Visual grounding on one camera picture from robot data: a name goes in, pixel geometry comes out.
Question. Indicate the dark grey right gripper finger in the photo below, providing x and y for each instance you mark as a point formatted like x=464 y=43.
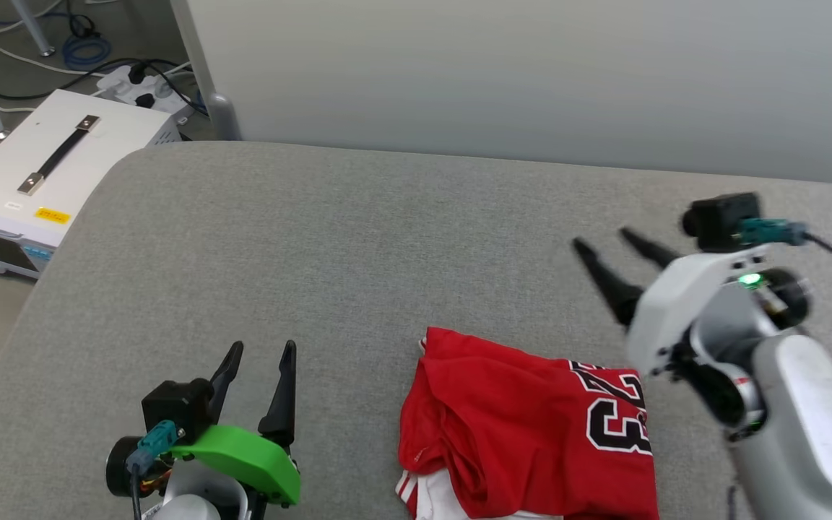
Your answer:
x=611 y=289
x=651 y=251

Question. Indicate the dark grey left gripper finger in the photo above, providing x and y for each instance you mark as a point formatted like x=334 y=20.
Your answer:
x=282 y=412
x=224 y=383

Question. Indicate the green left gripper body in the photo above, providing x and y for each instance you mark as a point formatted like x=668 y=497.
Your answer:
x=250 y=455

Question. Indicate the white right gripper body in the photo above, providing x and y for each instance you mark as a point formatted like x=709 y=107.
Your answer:
x=669 y=303

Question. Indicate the red basketball jersey white trim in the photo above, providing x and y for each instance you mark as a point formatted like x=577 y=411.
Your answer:
x=503 y=412

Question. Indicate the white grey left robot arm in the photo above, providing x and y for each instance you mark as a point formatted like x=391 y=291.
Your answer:
x=192 y=500

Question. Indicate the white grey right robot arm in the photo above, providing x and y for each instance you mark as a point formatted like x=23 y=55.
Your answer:
x=813 y=433

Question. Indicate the yellow label sticker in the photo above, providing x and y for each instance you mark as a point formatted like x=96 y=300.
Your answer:
x=53 y=215

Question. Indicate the white box appliance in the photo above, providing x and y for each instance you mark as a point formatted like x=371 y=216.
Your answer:
x=123 y=144

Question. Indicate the white power strip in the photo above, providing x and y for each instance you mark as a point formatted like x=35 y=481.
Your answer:
x=123 y=83

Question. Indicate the thin grey table leg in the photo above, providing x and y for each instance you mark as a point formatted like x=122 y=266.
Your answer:
x=33 y=29

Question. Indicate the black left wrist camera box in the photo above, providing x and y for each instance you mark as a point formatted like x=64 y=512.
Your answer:
x=174 y=404

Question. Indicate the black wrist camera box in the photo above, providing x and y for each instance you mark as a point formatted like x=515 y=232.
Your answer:
x=174 y=404
x=719 y=220

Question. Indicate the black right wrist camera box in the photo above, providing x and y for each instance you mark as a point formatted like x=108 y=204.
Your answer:
x=719 y=220

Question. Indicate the teal left camera connector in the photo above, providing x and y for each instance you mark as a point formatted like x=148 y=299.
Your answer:
x=152 y=442

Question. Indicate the teal camera connector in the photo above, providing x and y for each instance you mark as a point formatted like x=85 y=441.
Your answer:
x=773 y=232
x=152 y=442

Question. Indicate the teal right camera connector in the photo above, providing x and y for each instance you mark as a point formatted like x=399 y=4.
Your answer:
x=773 y=232

